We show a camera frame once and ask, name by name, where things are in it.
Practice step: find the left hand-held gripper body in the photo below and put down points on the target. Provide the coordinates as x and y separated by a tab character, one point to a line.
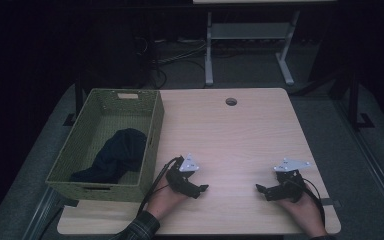
178	180

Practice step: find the white metal stand frame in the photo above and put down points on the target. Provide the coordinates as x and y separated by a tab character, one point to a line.
208	66

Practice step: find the blue shirt with white print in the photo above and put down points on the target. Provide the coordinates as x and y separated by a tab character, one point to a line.
120	150

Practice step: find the person's left hand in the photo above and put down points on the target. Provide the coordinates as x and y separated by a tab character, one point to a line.
163	201

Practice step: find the aluminium floor rail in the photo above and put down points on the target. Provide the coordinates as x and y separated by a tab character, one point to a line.
41	213
380	180

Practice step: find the black metal post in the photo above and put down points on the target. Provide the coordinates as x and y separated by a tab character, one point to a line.
354	100

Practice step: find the person's right hand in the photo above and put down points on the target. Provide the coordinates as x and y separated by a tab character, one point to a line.
306	213

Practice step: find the green woven basket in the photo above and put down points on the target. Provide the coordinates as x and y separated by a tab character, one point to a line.
80	133

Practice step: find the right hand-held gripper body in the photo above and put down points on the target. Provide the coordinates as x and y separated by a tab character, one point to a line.
290	190

